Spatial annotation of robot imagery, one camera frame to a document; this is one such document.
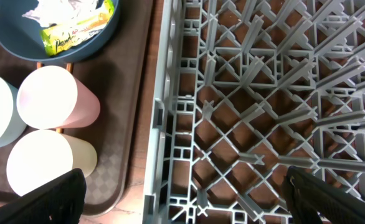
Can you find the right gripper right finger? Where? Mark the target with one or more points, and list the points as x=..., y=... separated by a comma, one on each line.
x=308, y=199

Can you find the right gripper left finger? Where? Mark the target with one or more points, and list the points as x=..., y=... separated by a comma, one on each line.
x=59, y=201

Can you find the pale green plastic cup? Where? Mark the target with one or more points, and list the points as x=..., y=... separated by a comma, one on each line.
x=44, y=155

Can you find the pink plastic cup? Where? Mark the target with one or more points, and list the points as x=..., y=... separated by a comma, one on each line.
x=51, y=97

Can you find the yellow green snack wrapper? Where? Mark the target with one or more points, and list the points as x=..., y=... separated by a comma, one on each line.
x=59, y=38

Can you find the white napkin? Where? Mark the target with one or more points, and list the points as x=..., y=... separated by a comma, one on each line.
x=53, y=12

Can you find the grey dishwasher rack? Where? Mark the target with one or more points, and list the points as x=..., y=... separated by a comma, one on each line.
x=244, y=90

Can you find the brown serving tray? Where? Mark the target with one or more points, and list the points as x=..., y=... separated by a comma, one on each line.
x=113, y=74

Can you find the dark blue plate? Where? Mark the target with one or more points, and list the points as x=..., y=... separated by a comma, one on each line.
x=20, y=36

